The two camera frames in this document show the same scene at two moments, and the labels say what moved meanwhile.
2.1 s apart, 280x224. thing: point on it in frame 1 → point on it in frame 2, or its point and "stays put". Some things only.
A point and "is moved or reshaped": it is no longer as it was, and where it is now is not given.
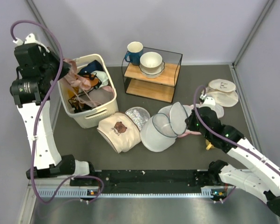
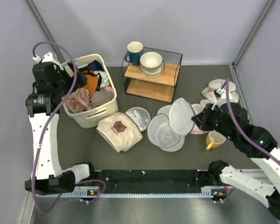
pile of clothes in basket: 88,88 stays put
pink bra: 80,83 is moved or reshaped
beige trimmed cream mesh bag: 224,91 stays put
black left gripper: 48,53 → 71,80
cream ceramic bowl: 150,61 stays put
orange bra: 94,82 is moved or reshaped
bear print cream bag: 121,131 stays put
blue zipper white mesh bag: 159,131 is moved or reshaped
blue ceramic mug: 135,50 stays put
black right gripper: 189,121 → 201,119
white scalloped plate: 154,74 stays put
